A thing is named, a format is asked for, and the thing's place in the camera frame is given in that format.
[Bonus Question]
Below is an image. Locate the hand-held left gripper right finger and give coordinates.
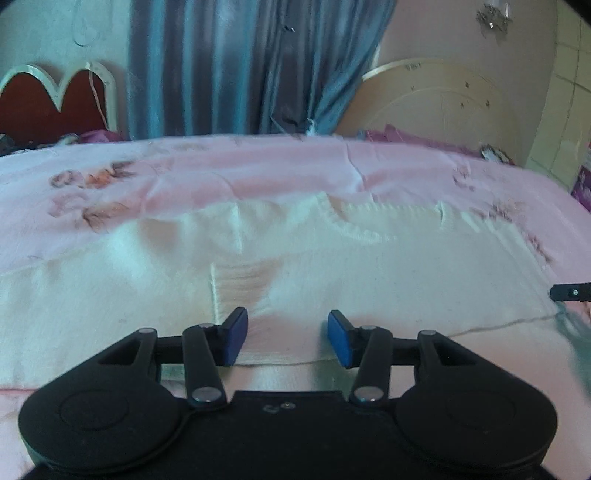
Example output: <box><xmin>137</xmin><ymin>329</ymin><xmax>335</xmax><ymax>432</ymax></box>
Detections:
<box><xmin>327</xmin><ymin>310</ymin><xmax>483</xmax><ymax>408</ymax></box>

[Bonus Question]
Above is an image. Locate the teal cloth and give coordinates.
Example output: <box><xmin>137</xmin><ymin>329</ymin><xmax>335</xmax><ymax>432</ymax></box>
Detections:
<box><xmin>551</xmin><ymin>302</ymin><xmax>591</xmax><ymax>384</ymax></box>

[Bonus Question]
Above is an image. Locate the red headboard with white trim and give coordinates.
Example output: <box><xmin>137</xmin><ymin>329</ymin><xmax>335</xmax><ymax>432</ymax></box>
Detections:
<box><xmin>0</xmin><ymin>60</ymin><xmax>117</xmax><ymax>146</ymax></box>

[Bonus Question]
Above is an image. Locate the blue curtain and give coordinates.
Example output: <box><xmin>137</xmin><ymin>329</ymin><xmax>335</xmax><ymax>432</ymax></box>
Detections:
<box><xmin>127</xmin><ymin>0</ymin><xmax>399</xmax><ymax>139</ymax></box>

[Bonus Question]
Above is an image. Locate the white knitted sweater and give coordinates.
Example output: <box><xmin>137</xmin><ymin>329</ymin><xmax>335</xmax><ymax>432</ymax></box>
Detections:
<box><xmin>0</xmin><ymin>193</ymin><xmax>561</xmax><ymax>388</ymax></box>

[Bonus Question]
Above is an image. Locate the pink floral blanket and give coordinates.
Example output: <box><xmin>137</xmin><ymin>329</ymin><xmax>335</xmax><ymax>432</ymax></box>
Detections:
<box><xmin>0</xmin><ymin>133</ymin><xmax>591</xmax><ymax>478</ymax></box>

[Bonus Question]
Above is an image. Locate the wall ornament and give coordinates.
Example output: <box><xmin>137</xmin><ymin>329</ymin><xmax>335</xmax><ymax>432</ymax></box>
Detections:
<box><xmin>475</xmin><ymin>0</ymin><xmax>514</xmax><ymax>34</ymax></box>

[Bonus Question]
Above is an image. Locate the cream round headboard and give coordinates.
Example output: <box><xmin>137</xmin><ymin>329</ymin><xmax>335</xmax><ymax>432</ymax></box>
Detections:
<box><xmin>333</xmin><ymin>58</ymin><xmax>522</xmax><ymax>166</ymax></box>

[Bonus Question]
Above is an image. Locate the pile of dark clothes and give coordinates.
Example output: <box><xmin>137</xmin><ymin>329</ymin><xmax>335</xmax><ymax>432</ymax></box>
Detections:
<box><xmin>0</xmin><ymin>133</ymin><xmax>79</xmax><ymax>158</ymax></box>

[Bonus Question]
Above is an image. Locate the purple packet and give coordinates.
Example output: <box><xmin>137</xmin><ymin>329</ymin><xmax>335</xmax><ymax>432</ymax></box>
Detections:
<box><xmin>570</xmin><ymin>142</ymin><xmax>591</xmax><ymax>204</ymax></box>

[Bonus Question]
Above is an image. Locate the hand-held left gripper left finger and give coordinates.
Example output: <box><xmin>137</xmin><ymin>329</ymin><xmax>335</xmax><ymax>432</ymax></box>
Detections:
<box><xmin>98</xmin><ymin>307</ymin><xmax>249</xmax><ymax>411</ymax></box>

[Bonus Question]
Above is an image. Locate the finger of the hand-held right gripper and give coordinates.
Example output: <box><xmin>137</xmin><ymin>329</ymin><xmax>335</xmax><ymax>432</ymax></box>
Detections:
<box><xmin>549</xmin><ymin>283</ymin><xmax>591</xmax><ymax>302</ymax></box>

